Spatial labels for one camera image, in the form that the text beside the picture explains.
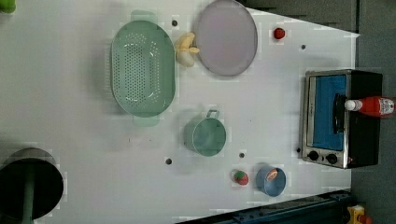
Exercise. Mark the red ketchup bottle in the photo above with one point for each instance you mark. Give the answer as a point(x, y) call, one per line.
point(373, 106)

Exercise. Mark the black toaster oven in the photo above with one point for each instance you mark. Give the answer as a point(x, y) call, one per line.
point(332, 135)

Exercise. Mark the green metal mug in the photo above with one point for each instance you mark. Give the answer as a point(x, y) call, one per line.
point(206, 135)

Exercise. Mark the peeled banana toy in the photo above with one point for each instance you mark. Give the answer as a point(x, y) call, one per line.
point(185, 50)

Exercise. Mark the green oval colander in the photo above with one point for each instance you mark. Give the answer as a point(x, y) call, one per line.
point(143, 68)

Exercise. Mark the red strawberry toy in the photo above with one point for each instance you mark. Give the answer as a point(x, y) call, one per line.
point(240, 177)

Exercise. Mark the lilac oval plate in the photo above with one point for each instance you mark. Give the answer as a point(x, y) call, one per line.
point(227, 37)

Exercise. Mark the orange slice toy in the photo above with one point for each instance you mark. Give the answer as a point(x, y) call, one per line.
point(272, 174)

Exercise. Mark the blue bowl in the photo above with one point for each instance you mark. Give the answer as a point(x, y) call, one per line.
point(271, 188)

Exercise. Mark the blue crate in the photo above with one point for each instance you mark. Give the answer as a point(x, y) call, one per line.
point(326, 208)

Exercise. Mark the green spatula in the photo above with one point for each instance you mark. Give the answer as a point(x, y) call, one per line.
point(29, 188)

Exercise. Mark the yellow red clamp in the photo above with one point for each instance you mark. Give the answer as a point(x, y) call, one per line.
point(358, 216)

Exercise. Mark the green cylinder toy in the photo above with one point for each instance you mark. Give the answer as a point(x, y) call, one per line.
point(7, 6)

